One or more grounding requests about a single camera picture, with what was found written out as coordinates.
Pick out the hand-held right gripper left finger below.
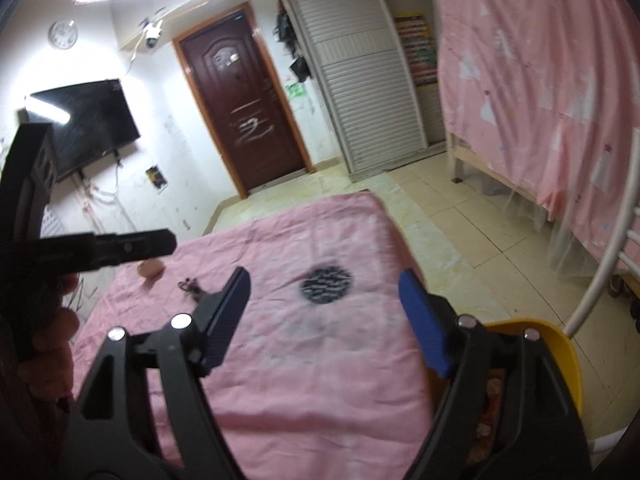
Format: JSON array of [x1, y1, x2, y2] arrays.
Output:
[[75, 266, 252, 480]]

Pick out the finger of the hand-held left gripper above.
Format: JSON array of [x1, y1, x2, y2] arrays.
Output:
[[30, 228, 177, 281]]

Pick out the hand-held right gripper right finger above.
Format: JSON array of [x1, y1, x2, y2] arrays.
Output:
[[397, 268, 593, 480]]

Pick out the black striped round pad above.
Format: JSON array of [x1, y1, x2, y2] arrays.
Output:
[[298, 262, 355, 305]]

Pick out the yellow plastic bin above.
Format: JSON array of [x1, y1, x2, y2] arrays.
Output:
[[430, 317, 585, 480]]

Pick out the person's left hand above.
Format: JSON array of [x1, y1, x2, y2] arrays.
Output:
[[25, 272, 81, 412]]

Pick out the white lattice panel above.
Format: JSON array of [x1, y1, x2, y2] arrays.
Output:
[[39, 202, 70, 239]]

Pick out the pink bed sheet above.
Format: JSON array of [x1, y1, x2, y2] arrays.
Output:
[[70, 191, 442, 480]]

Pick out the white metal chair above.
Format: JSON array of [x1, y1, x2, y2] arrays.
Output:
[[562, 127, 640, 461]]

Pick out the white tulle bed valance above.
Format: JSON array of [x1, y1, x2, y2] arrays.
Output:
[[474, 169, 602, 282]]

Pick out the dark brown wooden door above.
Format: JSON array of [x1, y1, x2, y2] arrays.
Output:
[[172, 1, 315, 201]]

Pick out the white louvred sliding door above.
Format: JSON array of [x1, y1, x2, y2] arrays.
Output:
[[275, 0, 432, 184]]

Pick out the black hanging bag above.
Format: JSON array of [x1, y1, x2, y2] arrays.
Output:
[[288, 56, 312, 83]]

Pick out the pink printed bed curtain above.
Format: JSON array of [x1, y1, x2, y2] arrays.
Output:
[[429, 0, 640, 257]]

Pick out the black hanging clothes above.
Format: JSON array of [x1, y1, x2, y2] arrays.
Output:
[[274, 0, 299, 56]]

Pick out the loose wall cables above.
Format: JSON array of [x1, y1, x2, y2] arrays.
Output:
[[74, 159, 137, 242]]

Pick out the open wall socket hole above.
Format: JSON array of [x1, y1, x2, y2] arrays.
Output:
[[144, 163, 169, 191]]

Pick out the black wall television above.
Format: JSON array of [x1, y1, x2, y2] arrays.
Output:
[[24, 78, 142, 185]]

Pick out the round white wall clock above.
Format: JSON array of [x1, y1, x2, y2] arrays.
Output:
[[48, 19, 80, 51]]

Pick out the wooden bunk bed frame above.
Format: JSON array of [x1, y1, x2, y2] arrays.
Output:
[[445, 130, 506, 186]]

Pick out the white security camera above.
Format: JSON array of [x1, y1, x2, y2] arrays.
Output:
[[139, 17, 166, 51]]

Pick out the colourful wall chart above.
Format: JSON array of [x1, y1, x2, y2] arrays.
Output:
[[392, 10, 439, 89]]

